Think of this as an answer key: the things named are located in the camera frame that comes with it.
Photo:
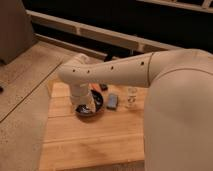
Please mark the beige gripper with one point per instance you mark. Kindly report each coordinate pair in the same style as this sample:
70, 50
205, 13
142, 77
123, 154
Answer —
79, 94

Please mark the clear plastic bottle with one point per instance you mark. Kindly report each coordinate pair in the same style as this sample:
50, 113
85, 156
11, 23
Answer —
131, 96

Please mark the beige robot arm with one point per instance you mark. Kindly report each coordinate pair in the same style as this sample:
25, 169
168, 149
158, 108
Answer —
178, 110

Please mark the black bowl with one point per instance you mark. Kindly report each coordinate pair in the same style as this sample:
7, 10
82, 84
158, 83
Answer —
93, 107

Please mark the light wooden table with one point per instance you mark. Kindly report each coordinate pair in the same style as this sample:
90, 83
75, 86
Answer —
110, 137

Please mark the beige cabinet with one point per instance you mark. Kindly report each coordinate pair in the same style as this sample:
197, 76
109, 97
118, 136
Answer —
16, 31

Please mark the white wooden shelf rail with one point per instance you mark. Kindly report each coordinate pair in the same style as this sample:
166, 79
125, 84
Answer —
99, 34

